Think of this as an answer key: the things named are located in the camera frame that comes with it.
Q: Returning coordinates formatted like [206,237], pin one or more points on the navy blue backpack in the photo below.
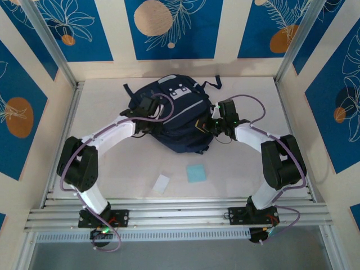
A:
[180,123]

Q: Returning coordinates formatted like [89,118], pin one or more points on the light blue sticky note pad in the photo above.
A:
[196,173]

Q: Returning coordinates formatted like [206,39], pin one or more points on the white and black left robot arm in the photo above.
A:
[112,135]

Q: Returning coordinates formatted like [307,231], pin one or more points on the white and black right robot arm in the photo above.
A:
[250,135]

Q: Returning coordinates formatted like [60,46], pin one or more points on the white card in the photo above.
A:
[161,184]

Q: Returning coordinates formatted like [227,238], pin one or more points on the black left controller board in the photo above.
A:
[98,234]

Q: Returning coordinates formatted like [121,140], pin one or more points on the black controller board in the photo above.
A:
[257,236]
[98,234]

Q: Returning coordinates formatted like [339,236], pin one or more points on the black right controller board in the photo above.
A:
[257,236]

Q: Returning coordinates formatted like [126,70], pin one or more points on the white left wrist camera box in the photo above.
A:
[159,111]

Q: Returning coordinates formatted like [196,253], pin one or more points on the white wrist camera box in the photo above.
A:
[159,111]
[216,112]

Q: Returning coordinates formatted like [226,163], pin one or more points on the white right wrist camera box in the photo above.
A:
[216,112]

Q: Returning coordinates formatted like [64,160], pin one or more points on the aluminium side rail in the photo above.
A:
[75,97]
[282,97]

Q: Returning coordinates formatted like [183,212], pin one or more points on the aluminium rail beam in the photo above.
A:
[180,215]

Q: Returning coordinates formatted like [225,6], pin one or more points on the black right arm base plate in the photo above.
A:
[236,215]

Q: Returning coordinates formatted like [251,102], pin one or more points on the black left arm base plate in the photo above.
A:
[122,218]

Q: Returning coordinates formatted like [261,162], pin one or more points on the aluminium frame post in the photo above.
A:
[54,47]
[296,42]

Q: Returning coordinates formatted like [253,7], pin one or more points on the short aluminium frame leg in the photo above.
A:
[327,247]
[24,250]

